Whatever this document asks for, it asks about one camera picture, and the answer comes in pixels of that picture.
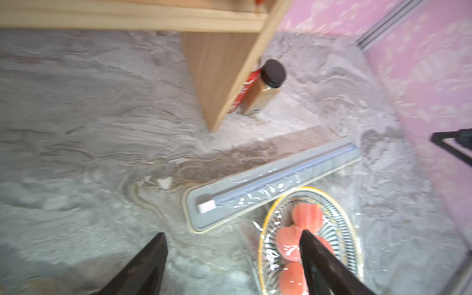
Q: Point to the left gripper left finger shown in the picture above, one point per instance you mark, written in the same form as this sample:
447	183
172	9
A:
143	275

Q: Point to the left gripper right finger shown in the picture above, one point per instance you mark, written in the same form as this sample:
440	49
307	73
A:
324	273

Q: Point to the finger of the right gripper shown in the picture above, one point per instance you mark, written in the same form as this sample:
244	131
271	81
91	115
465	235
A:
457	143

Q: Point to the patterned plate with peaches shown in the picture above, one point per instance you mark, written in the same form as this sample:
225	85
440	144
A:
337	230

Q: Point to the beige plastic wrap dispenser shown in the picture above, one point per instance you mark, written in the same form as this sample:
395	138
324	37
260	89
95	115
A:
210	205

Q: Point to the peach fruit pile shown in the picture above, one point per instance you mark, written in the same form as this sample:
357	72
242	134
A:
305	217

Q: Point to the small brown spice jar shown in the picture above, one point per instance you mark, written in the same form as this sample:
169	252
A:
265	88

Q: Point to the wooden two-tier shelf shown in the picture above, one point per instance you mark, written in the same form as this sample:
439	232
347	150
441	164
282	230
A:
222	40

